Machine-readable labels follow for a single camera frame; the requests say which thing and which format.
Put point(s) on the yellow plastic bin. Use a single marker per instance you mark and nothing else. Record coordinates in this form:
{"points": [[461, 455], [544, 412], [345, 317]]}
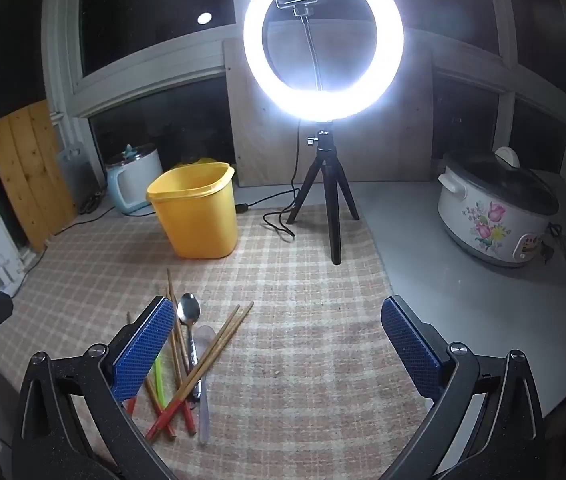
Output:
{"points": [[196, 208]]}

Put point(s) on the white blue electric kettle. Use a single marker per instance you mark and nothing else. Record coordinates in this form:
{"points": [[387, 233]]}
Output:
{"points": [[130, 173]]}

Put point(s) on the floral white slow cooker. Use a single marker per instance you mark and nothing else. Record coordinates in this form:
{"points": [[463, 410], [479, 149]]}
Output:
{"points": [[493, 207]]}

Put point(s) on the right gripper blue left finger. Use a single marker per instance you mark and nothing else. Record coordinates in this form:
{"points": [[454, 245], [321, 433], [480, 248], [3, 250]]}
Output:
{"points": [[134, 349]]}

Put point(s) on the white ring light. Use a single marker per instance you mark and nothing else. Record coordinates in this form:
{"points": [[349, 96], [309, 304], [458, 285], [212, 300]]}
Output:
{"points": [[323, 60]]}

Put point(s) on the white power strip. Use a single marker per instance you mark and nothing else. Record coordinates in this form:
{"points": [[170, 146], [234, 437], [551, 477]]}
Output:
{"points": [[10, 279]]}

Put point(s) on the pine wood board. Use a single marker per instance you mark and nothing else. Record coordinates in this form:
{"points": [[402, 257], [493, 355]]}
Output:
{"points": [[31, 176]]}

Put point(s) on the metal spoon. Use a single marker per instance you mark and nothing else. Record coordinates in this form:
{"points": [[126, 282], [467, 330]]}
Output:
{"points": [[188, 312]]}

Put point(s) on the red wooden chopstick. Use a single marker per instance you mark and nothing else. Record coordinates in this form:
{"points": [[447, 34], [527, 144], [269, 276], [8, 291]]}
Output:
{"points": [[210, 356]]}

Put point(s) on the translucent plastic spoon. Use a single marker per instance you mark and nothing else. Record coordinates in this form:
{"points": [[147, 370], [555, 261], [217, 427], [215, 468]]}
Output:
{"points": [[203, 335]]}

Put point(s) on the plaid pink table mat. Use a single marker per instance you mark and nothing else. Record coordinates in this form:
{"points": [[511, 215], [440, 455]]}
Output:
{"points": [[309, 387]]}

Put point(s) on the grey cutting board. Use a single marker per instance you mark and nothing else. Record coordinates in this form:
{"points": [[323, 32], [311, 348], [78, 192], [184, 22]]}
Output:
{"points": [[78, 174]]}

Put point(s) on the light wood panel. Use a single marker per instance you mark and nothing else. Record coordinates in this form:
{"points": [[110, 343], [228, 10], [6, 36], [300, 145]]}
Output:
{"points": [[391, 141]]}

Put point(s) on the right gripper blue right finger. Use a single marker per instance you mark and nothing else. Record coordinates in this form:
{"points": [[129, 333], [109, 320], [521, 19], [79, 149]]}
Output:
{"points": [[422, 350]]}

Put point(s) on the green plastic utensil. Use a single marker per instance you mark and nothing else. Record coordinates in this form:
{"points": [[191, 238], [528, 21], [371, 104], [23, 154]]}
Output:
{"points": [[159, 383]]}

